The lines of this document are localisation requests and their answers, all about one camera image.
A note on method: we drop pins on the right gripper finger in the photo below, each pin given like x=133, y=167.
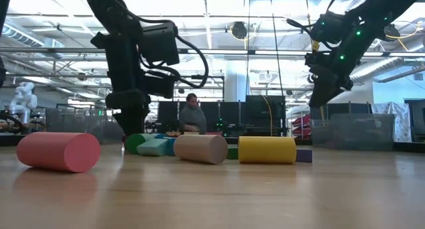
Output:
x=323, y=91

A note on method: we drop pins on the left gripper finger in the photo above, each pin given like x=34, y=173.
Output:
x=134, y=124

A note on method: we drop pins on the green cylinder block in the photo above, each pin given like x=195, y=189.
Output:
x=133, y=144

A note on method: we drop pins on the cyan small block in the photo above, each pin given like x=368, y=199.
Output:
x=152, y=147

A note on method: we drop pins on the blue long block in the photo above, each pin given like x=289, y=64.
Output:
x=171, y=147

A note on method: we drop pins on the indigo long block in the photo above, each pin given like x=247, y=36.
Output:
x=303, y=155

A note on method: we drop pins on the natural wood cylinder block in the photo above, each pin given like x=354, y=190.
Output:
x=201, y=149

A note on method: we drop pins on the yellow cylinder block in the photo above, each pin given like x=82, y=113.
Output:
x=266, y=150

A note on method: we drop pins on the red-orange cylinder block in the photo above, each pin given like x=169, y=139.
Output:
x=56, y=151

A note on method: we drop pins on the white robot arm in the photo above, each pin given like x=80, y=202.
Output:
x=24, y=101

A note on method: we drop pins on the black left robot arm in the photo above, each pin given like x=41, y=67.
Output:
x=106, y=6

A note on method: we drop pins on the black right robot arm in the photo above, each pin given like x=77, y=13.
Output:
x=391, y=3

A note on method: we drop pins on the black divider panel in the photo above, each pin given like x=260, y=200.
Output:
x=167, y=116
x=229, y=113

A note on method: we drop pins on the red stacked bins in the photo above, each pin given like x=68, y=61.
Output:
x=302, y=122

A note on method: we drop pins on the grey translucent bin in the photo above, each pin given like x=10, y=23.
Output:
x=73, y=122
x=358, y=132

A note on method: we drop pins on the person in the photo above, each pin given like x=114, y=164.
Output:
x=192, y=117

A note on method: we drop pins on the large black screen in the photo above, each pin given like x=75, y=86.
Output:
x=262, y=113

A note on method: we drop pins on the white plastic sheet cover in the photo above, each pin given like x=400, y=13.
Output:
x=400, y=117

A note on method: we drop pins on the black round ceiling device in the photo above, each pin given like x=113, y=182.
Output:
x=239, y=30

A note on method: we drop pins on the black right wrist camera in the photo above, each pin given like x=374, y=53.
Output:
x=332, y=28

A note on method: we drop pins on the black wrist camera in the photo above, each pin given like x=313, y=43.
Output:
x=332, y=28
x=159, y=43

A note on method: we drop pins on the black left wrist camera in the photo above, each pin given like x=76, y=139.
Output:
x=159, y=43

